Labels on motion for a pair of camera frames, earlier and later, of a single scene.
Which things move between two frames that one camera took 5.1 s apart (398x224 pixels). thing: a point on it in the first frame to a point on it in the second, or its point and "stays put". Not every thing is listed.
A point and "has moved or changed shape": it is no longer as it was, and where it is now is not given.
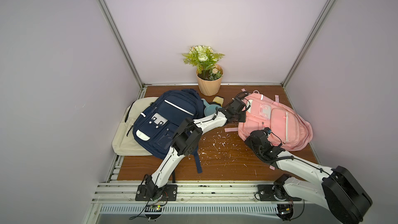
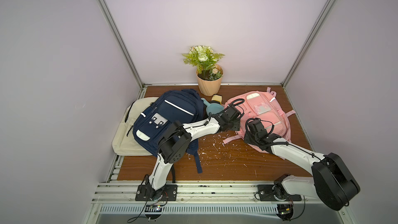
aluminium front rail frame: (114, 197) stays put
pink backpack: (290, 127) has moved or changed shape
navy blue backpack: (158, 115) stays put
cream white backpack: (124, 141) stays put
